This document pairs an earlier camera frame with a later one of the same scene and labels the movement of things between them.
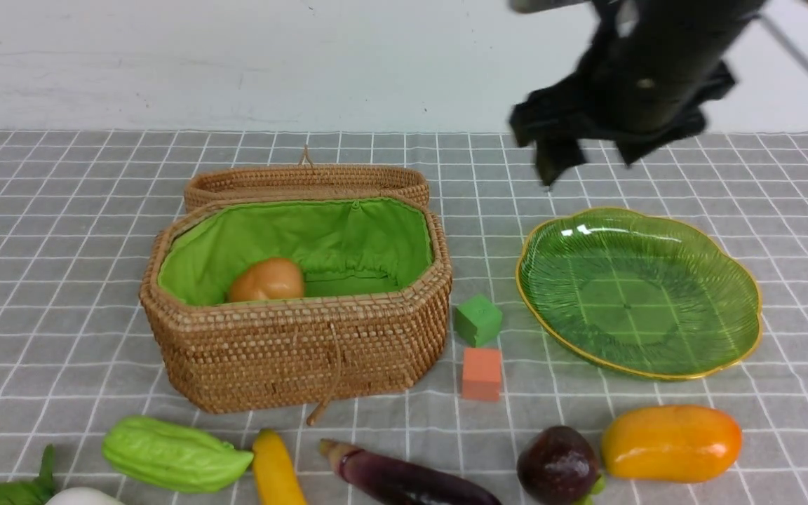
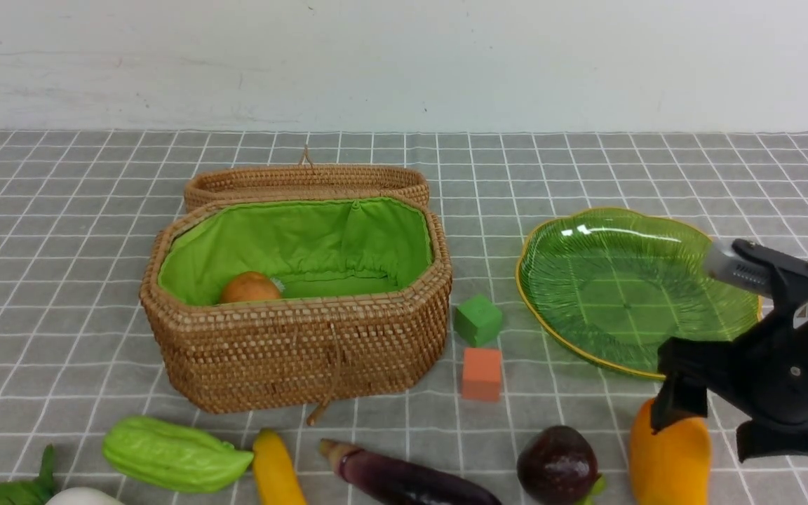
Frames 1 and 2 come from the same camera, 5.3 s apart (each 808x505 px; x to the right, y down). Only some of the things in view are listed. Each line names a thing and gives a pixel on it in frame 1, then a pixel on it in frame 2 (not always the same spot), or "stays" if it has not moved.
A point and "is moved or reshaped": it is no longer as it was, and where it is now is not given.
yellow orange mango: (677, 443) is moved or reshaped
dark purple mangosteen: (558, 466) stays
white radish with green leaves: (41, 491) stays
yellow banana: (277, 484) stays
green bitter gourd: (165, 454) stays
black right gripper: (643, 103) -> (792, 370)
